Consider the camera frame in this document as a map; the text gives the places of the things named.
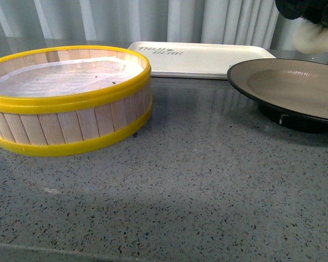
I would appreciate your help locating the white steamed bun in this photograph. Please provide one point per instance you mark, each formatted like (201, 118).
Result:
(311, 39)

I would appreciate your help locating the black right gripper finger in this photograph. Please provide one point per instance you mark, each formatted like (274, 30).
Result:
(317, 12)
(291, 9)

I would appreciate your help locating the white mesh steamer liner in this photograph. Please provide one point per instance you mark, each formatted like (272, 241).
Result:
(68, 77)

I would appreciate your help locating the yellow rimmed wooden steamer basket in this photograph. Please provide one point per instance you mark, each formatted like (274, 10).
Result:
(75, 123)

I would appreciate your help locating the white rectangular tray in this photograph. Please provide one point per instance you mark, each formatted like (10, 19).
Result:
(195, 60)

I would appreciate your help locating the grey pleated curtain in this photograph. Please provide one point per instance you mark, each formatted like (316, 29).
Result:
(255, 23)

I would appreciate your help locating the beige plate with black rim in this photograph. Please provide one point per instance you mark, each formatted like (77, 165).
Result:
(291, 93)

